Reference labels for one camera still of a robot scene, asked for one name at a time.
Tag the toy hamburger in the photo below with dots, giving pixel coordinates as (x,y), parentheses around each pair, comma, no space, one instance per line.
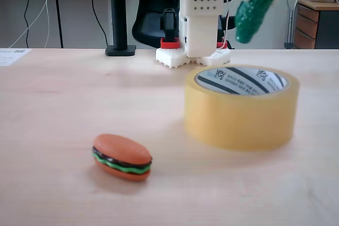
(121,149)

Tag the green toy cucumber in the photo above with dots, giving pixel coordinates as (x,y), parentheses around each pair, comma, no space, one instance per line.
(254,11)

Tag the wooden drawer cabinet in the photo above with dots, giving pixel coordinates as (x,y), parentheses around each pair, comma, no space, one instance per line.
(307,25)

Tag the black office chair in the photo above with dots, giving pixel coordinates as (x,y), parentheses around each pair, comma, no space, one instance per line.
(151,19)

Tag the printed white paper sheet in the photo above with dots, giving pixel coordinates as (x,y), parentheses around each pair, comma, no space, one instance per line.
(10,56)

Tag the yellow packing tape roll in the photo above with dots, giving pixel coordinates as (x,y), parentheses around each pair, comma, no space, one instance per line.
(238,120)

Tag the background desk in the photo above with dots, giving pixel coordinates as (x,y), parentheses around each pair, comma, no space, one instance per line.
(58,11)

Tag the grey metal crutch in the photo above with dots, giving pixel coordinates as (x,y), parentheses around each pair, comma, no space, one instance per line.
(291,11)

